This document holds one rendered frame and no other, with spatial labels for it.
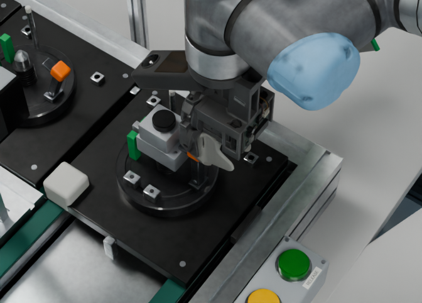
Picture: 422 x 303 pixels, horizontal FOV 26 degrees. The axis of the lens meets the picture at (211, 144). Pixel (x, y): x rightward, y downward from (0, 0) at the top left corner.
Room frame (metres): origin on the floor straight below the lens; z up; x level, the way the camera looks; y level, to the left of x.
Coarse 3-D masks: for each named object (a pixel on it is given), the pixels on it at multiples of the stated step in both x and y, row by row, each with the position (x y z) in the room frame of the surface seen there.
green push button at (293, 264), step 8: (280, 256) 0.56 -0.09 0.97; (288, 256) 0.56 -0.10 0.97; (296, 256) 0.56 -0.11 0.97; (304, 256) 0.56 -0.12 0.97; (280, 264) 0.55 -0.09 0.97; (288, 264) 0.55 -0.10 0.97; (296, 264) 0.55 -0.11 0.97; (304, 264) 0.55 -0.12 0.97; (288, 272) 0.54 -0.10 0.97; (296, 272) 0.54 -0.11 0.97; (304, 272) 0.54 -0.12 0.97
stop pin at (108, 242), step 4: (108, 236) 0.59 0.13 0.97; (104, 240) 0.59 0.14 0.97; (108, 240) 0.59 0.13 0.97; (112, 240) 0.59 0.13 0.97; (104, 244) 0.59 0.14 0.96; (108, 244) 0.58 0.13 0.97; (112, 244) 0.58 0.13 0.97; (116, 244) 0.59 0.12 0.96; (108, 248) 0.58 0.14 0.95; (112, 248) 0.58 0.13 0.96; (116, 248) 0.59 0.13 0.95; (108, 252) 0.58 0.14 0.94; (112, 252) 0.58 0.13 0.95; (116, 252) 0.59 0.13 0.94; (112, 256) 0.58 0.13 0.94
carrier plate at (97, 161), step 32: (160, 96) 0.82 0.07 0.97; (128, 128) 0.77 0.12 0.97; (96, 160) 0.71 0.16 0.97; (96, 192) 0.66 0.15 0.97; (224, 192) 0.66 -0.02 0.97; (256, 192) 0.66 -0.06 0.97; (96, 224) 0.61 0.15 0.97; (128, 224) 0.61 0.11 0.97; (160, 224) 0.61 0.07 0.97; (192, 224) 0.61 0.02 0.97; (224, 224) 0.61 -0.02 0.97; (160, 256) 0.56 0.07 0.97; (192, 256) 0.56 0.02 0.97
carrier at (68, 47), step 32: (0, 32) 0.95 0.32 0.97; (32, 32) 0.90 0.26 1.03; (64, 32) 0.95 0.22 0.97; (0, 64) 0.85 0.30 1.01; (32, 64) 0.84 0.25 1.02; (96, 64) 0.88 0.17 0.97; (32, 96) 0.81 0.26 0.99; (64, 96) 0.81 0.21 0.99; (96, 96) 0.82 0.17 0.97; (128, 96) 0.83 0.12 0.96; (32, 128) 0.77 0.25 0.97; (64, 128) 0.77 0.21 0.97; (96, 128) 0.78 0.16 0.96; (0, 160) 0.71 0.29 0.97; (32, 160) 0.71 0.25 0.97; (64, 160) 0.72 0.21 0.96
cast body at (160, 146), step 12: (156, 108) 0.71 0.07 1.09; (144, 120) 0.69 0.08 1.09; (156, 120) 0.69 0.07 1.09; (168, 120) 0.69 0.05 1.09; (180, 120) 0.69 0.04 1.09; (144, 132) 0.68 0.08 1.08; (156, 132) 0.68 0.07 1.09; (168, 132) 0.68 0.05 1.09; (144, 144) 0.68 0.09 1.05; (156, 144) 0.67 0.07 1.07; (168, 144) 0.66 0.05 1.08; (156, 156) 0.67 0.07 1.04; (168, 156) 0.66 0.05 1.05; (180, 156) 0.66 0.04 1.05
